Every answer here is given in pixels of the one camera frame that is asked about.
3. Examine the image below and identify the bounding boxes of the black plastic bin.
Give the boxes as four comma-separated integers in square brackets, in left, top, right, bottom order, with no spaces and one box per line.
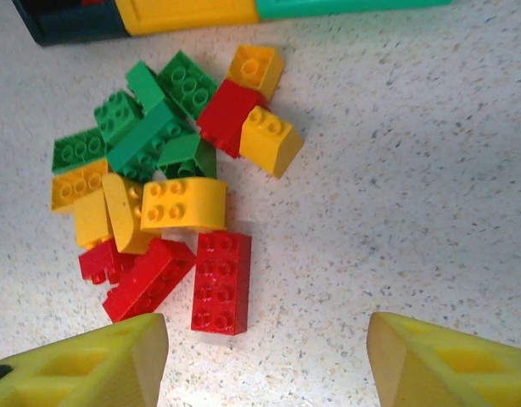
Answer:
[12,0,133,47]

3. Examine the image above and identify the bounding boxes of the long green lego brick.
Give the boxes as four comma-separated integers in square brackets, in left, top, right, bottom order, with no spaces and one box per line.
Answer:
[105,101,194,184]

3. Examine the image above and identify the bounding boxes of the green sloped lego brick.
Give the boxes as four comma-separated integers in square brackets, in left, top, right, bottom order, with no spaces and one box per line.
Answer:
[155,132,218,180]

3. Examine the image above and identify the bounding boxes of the long red lego brick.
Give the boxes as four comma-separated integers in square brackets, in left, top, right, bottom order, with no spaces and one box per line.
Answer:
[102,237,199,324]
[190,230,254,337]

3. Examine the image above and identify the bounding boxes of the yellow sloped lego brick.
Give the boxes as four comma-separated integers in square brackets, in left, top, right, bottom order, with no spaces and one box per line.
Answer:
[238,105,305,180]

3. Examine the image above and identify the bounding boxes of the red sloped lego brick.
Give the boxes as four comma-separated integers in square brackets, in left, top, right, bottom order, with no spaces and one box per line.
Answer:
[195,79,271,159]

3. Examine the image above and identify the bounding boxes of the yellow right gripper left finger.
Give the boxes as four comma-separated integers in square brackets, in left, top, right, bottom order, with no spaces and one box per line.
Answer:
[0,312,170,407]

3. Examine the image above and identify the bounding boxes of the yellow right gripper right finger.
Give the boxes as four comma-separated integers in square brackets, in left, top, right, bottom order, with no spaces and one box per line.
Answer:
[367,311,521,407]

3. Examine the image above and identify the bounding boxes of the yellow curved lego brick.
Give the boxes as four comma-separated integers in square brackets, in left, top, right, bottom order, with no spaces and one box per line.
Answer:
[139,176,229,234]
[100,172,162,256]

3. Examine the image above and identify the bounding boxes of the green square lego brick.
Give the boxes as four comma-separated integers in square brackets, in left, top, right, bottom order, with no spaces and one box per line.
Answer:
[92,89,144,148]

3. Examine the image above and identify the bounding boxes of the small red lego brick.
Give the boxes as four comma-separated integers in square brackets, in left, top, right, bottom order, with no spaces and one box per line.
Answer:
[77,238,137,286]

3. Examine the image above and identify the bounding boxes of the yellow plastic bin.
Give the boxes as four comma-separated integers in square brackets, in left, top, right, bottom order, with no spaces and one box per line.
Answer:
[114,0,261,37]

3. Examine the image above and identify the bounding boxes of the yellow square lego brick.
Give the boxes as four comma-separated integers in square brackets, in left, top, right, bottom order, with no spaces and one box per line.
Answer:
[225,43,285,102]

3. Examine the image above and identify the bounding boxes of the green plastic bin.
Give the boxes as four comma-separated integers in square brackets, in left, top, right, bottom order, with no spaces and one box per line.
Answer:
[255,0,453,21]

